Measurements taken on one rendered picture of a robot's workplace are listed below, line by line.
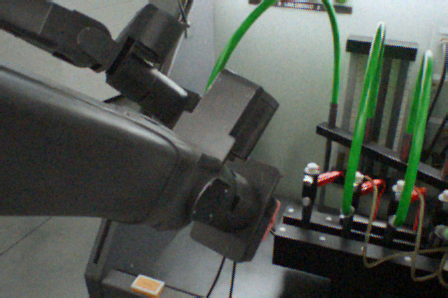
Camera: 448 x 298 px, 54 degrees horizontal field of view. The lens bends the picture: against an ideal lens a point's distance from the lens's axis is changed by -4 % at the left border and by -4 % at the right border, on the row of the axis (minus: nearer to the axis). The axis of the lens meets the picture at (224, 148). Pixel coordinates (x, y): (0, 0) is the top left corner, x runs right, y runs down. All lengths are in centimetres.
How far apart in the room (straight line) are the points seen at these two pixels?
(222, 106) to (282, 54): 72
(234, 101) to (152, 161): 13
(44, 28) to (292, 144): 73
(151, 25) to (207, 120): 31
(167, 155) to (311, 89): 85
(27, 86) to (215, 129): 22
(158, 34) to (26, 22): 17
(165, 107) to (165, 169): 39
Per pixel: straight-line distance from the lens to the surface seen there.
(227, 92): 37
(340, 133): 101
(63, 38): 61
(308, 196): 87
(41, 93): 17
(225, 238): 47
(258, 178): 46
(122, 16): 376
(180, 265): 105
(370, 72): 67
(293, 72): 108
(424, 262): 90
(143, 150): 24
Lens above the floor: 156
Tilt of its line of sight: 30 degrees down
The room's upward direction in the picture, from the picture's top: straight up
